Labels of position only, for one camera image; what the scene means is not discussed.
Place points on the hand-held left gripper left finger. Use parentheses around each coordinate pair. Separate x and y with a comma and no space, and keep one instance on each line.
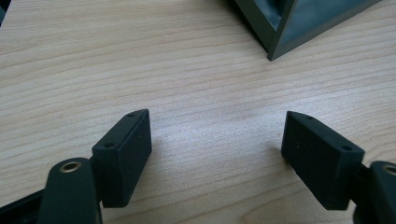
(124,161)

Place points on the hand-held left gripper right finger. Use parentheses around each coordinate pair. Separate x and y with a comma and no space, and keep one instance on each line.
(320,165)

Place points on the dark grey box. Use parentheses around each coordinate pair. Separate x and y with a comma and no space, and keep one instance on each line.
(286,21)

